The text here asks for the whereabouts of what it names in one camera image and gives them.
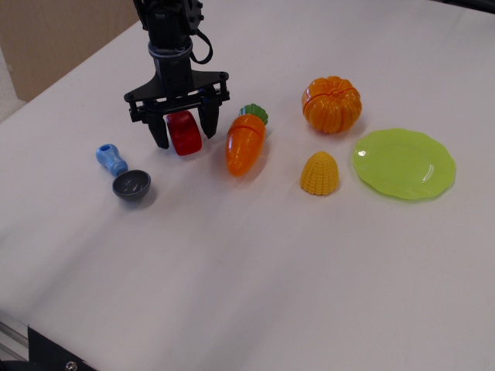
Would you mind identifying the orange toy pumpkin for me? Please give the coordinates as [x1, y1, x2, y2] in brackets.
[302, 76, 362, 134]

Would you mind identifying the blue grey toy scoop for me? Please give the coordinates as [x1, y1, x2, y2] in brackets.
[96, 144, 151, 201]

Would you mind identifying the black corner bracket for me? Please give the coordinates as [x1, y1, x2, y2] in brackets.
[28, 327, 96, 371]

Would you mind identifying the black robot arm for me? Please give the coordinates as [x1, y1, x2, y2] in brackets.
[124, 1, 230, 149]

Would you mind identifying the green plastic plate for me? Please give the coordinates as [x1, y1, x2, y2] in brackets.
[352, 128, 456, 200]

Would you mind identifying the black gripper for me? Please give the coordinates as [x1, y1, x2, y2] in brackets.
[124, 46, 230, 149]

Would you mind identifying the aluminium frame rail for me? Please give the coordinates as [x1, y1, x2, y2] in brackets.
[1, 311, 29, 348]

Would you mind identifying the orange toy carrot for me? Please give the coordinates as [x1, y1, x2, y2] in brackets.
[225, 104, 268, 176]

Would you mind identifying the yellow toy corn piece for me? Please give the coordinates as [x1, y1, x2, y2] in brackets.
[300, 151, 340, 196]

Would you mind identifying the red white toy sushi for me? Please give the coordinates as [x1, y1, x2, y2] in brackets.
[166, 111, 202, 157]

